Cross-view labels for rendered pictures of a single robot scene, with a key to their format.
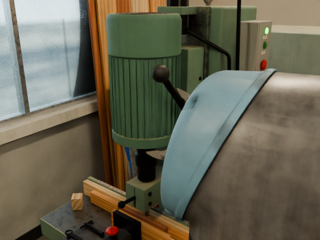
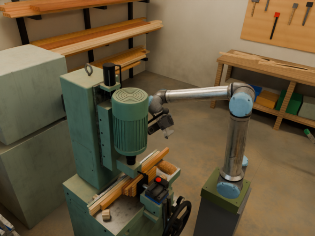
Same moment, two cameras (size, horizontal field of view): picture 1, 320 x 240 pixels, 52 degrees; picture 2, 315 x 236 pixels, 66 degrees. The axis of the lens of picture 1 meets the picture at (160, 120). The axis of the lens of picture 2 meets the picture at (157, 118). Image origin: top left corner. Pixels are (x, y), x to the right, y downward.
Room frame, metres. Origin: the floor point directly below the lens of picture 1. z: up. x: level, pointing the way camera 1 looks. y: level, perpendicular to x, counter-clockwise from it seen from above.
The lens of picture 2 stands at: (0.71, 1.07, 2.05)
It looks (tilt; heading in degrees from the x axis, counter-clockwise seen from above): 33 degrees down; 267
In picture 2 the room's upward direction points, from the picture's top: 3 degrees clockwise
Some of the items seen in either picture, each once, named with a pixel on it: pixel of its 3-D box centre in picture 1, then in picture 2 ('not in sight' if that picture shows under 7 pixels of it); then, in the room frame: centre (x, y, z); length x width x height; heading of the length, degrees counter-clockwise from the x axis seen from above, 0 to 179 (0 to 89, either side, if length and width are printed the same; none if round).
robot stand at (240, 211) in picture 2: not in sight; (221, 213); (0.07, -0.22, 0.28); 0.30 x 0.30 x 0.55; 55
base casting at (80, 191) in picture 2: not in sight; (117, 189); (0.89, -0.04, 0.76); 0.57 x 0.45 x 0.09; 142
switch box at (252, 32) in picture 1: (253, 49); not in sight; (0.96, -0.27, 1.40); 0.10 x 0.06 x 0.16; 142
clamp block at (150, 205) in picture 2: not in sight; (156, 198); (0.64, 0.15, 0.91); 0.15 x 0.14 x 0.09; 52
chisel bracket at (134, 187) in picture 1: (151, 189); (129, 166); (0.81, 0.02, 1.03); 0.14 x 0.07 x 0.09; 142
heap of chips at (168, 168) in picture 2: not in sight; (167, 165); (0.58, -0.11, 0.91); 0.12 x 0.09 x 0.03; 142
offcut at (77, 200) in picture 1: (77, 201); (106, 214); (0.91, 0.27, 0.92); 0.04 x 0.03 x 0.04; 5
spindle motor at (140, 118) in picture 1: (145, 79); (130, 121); (0.80, 0.04, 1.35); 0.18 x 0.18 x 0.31
